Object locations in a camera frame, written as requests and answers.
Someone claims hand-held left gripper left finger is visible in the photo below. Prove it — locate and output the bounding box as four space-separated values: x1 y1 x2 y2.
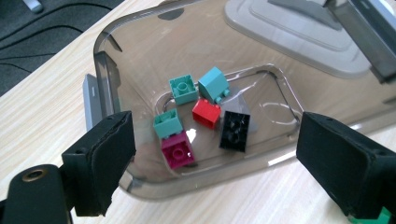
61 110 137 217

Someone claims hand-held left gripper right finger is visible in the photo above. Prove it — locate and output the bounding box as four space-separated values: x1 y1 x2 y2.
295 111 396 220

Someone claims green building block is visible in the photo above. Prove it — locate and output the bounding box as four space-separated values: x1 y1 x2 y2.
347 206 394 224

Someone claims magenta building block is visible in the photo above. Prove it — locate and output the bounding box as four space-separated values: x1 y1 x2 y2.
160 130 196 171

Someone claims teal building block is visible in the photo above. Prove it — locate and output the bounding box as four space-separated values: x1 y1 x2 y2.
152 107 184 140
168 74 200 106

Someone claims black building block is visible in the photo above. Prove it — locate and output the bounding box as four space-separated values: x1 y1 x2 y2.
219 110 251 153

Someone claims white box lid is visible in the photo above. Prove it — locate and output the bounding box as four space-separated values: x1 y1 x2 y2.
223 0 376 79

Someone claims transparent grey storage box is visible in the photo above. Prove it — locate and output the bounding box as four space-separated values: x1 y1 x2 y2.
81 0 396 201

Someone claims red building block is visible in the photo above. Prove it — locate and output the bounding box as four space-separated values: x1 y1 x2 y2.
191 98 222 130

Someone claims light turquoise building block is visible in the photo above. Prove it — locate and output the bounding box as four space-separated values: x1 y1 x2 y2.
197 65 232 105

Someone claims black floor cable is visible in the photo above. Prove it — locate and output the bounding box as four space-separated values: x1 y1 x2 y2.
0 24 85 63
0 1 124 43

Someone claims white metal desk frame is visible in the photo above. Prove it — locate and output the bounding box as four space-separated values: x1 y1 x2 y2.
21 0 45 14

